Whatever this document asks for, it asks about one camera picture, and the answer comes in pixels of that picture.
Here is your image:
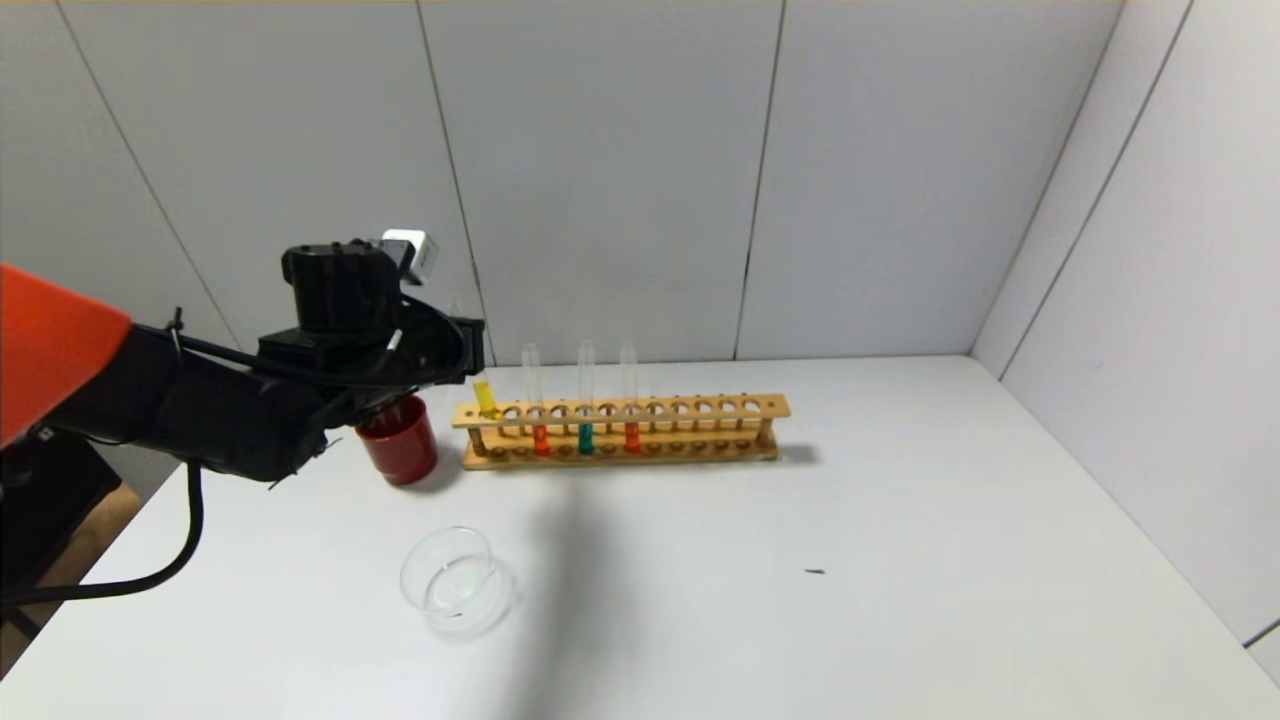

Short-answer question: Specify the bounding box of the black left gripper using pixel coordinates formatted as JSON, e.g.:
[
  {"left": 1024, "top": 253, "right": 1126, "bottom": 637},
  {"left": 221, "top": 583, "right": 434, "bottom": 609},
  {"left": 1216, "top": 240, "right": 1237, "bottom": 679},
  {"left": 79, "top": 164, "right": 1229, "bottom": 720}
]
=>
[{"left": 435, "top": 316, "right": 485, "bottom": 385}]

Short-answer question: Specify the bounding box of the yellow pigment glass test tube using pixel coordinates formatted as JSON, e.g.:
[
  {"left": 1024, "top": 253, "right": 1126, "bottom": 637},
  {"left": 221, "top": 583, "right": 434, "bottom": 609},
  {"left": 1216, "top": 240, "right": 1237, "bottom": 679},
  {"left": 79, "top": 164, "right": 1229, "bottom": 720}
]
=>
[{"left": 448, "top": 295, "right": 499, "bottom": 419}]

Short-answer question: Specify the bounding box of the red pigment glass test tube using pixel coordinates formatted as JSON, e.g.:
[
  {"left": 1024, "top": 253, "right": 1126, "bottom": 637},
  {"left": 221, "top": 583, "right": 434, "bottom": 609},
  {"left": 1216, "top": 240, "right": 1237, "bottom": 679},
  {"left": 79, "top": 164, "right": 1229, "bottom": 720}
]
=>
[
  {"left": 619, "top": 339, "right": 642, "bottom": 455},
  {"left": 521, "top": 343, "right": 551, "bottom": 458}
]

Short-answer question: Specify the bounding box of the teal pigment glass test tube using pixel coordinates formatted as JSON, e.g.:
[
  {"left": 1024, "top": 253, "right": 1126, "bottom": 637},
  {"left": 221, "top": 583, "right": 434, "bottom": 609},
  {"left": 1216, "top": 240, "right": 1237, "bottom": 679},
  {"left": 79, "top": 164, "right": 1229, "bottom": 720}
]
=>
[{"left": 576, "top": 339, "right": 597, "bottom": 457}]

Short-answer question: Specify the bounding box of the wooden test tube rack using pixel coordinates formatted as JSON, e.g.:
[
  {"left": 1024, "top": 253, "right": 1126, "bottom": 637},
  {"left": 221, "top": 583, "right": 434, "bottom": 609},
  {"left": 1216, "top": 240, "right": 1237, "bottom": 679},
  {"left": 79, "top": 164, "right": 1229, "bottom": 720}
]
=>
[{"left": 452, "top": 393, "right": 792, "bottom": 471}]

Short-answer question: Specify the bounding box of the dark red plastic cup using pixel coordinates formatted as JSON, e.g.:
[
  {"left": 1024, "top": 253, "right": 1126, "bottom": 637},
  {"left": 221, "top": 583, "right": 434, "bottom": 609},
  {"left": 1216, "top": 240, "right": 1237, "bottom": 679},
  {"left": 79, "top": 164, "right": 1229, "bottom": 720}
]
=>
[{"left": 355, "top": 395, "right": 439, "bottom": 488}]

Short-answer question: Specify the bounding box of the clear glass dish with spout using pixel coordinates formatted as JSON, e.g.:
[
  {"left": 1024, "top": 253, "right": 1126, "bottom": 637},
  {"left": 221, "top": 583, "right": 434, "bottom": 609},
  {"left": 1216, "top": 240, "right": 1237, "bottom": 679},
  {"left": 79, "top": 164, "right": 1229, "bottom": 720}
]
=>
[{"left": 400, "top": 526, "right": 516, "bottom": 637}]

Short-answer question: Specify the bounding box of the black furniture beside table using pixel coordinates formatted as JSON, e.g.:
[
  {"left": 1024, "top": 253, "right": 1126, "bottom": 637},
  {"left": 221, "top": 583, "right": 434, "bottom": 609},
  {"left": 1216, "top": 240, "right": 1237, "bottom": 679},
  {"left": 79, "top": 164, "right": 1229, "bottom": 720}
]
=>
[{"left": 0, "top": 430, "right": 123, "bottom": 621}]

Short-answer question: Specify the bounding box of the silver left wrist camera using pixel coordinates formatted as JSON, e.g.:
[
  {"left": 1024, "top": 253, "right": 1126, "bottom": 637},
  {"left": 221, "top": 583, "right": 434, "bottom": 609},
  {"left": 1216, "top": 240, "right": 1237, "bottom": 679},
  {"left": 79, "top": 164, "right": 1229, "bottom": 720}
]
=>
[{"left": 380, "top": 229, "right": 441, "bottom": 288}]

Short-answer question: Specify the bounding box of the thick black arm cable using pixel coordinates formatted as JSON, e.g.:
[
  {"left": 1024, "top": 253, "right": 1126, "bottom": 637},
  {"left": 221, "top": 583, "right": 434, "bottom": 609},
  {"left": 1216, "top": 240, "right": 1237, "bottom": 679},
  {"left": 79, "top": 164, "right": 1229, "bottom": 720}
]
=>
[{"left": 0, "top": 460, "right": 206, "bottom": 607}]

